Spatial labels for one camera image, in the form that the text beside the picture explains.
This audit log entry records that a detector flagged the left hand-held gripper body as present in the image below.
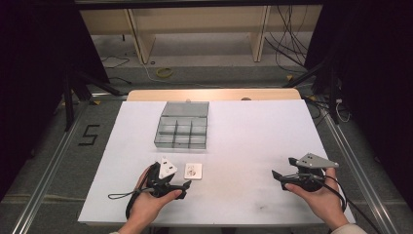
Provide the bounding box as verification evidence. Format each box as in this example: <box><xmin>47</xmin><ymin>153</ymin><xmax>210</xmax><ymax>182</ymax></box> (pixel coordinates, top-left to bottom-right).
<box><xmin>145</xmin><ymin>156</ymin><xmax>188</xmax><ymax>200</ymax></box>

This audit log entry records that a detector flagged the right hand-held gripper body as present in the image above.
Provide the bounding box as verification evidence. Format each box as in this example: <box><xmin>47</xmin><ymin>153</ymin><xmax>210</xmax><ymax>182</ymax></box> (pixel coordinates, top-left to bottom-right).
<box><xmin>284</xmin><ymin>152</ymin><xmax>340</xmax><ymax>193</ymax></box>

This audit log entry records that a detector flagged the person's right hand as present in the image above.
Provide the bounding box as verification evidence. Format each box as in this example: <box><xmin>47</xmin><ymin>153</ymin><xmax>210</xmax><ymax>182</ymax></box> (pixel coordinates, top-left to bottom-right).
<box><xmin>283</xmin><ymin>167</ymin><xmax>351</xmax><ymax>229</ymax></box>

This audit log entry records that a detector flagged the person's left hand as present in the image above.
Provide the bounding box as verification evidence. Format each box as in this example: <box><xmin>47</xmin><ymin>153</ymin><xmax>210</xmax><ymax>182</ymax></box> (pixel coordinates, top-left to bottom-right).
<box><xmin>131</xmin><ymin>167</ymin><xmax>183</xmax><ymax>227</ymax></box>

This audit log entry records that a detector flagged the small white square packet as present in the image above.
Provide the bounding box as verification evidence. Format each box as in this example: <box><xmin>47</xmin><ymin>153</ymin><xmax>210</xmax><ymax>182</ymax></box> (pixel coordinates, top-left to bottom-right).
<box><xmin>183</xmin><ymin>162</ymin><xmax>204</xmax><ymax>180</ymax></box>

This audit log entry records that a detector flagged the white table sheet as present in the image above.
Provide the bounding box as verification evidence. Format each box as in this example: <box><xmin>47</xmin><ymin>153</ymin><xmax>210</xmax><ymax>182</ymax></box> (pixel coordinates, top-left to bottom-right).
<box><xmin>77</xmin><ymin>99</ymin><xmax>357</xmax><ymax>226</ymax></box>

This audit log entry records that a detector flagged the clear plastic compartment box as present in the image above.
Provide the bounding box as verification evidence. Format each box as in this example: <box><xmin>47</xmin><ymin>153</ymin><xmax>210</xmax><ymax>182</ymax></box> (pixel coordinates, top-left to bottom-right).
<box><xmin>153</xmin><ymin>100</ymin><xmax>210</xmax><ymax>150</ymax></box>

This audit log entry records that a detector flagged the black metal stand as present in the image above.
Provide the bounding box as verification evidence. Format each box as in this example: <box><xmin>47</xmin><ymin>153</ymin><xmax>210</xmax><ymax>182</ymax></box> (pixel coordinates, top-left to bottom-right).
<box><xmin>282</xmin><ymin>53</ymin><xmax>343</xmax><ymax>125</ymax></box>
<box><xmin>62</xmin><ymin>62</ymin><xmax>129</xmax><ymax>133</ymax></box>

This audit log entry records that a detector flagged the yellow tape roll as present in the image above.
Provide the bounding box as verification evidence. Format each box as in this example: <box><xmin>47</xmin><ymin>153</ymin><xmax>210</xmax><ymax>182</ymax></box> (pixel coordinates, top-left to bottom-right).
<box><xmin>155</xmin><ymin>66</ymin><xmax>174</xmax><ymax>79</ymax></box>

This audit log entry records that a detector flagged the black curtain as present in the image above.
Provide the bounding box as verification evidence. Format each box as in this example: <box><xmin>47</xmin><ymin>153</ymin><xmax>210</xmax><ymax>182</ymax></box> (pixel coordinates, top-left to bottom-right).
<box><xmin>304</xmin><ymin>0</ymin><xmax>413</xmax><ymax>211</ymax></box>
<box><xmin>0</xmin><ymin>0</ymin><xmax>110</xmax><ymax>203</ymax></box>

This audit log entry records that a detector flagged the wooden shelf unit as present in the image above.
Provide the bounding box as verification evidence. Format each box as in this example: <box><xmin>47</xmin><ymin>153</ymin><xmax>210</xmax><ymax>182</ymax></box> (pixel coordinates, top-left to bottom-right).
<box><xmin>79</xmin><ymin>4</ymin><xmax>324</xmax><ymax>65</ymax></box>

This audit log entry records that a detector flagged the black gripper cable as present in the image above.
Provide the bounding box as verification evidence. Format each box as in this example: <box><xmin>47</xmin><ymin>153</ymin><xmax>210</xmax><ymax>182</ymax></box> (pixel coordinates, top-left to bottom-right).
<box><xmin>300</xmin><ymin>173</ymin><xmax>383</xmax><ymax>234</ymax></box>

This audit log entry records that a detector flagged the grey cord loop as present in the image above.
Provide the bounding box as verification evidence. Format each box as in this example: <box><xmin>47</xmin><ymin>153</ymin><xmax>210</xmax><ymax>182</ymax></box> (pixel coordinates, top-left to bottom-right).
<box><xmin>107</xmin><ymin>187</ymin><xmax>156</xmax><ymax>200</ymax></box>

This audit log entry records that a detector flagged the black wrist strap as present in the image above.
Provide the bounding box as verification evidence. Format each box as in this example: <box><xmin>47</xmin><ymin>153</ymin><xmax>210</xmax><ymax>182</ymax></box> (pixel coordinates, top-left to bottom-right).
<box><xmin>125</xmin><ymin>163</ymin><xmax>156</xmax><ymax>220</ymax></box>

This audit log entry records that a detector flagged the metal floor rail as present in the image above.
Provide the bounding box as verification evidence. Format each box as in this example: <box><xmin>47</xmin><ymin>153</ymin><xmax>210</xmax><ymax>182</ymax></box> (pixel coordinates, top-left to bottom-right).
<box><xmin>11</xmin><ymin>99</ymin><xmax>91</xmax><ymax>234</ymax></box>
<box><xmin>319</xmin><ymin>102</ymin><xmax>399</xmax><ymax>234</ymax></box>

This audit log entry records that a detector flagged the short white cable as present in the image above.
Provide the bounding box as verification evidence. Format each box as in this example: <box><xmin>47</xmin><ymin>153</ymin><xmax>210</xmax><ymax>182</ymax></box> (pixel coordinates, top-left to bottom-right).
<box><xmin>335</xmin><ymin>98</ymin><xmax>353</xmax><ymax>124</ymax></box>

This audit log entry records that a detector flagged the white floor cable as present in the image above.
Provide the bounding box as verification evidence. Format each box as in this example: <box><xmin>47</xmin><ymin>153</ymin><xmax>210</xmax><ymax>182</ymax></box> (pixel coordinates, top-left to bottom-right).
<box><xmin>122</xmin><ymin>45</ymin><xmax>228</xmax><ymax>90</ymax></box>

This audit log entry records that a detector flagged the bundle of black cables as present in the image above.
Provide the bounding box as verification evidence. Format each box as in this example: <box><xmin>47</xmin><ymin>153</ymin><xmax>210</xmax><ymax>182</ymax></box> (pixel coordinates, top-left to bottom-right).
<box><xmin>264</xmin><ymin>4</ymin><xmax>314</xmax><ymax>70</ymax></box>

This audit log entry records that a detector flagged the thin black floor cable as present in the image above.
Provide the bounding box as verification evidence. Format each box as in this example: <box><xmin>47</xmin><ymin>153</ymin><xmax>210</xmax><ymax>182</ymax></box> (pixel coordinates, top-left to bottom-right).
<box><xmin>100</xmin><ymin>55</ymin><xmax>131</xmax><ymax>70</ymax></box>

